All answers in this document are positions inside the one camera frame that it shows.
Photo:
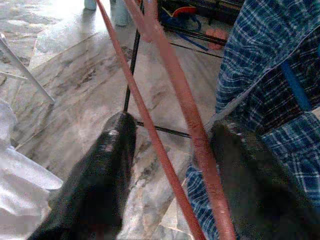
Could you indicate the white child chair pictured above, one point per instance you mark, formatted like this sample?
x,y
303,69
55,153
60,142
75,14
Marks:
x,y
122,15

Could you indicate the white shirt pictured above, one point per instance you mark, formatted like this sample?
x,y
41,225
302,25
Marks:
x,y
20,175

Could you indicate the black drying rack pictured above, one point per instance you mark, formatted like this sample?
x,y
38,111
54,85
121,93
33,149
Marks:
x,y
133,66

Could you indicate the red plastic piece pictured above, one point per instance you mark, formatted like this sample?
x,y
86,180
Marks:
x,y
185,12

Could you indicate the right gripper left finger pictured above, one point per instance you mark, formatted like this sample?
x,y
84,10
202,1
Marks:
x,y
100,187

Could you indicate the blue hanger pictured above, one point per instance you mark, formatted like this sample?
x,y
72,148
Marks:
x,y
296,86
195,42

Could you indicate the blue plaid shirt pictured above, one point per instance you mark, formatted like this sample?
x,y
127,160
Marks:
x,y
262,50

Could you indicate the red sandals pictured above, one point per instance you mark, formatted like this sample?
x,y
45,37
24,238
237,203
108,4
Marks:
x,y
216,37

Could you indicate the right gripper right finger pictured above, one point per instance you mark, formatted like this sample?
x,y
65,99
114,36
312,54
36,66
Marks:
x,y
262,200

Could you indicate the pink hanger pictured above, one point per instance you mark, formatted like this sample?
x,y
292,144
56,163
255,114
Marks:
x,y
178,80

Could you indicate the grey folding chair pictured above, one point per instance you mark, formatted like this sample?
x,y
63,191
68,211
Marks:
x,y
27,70

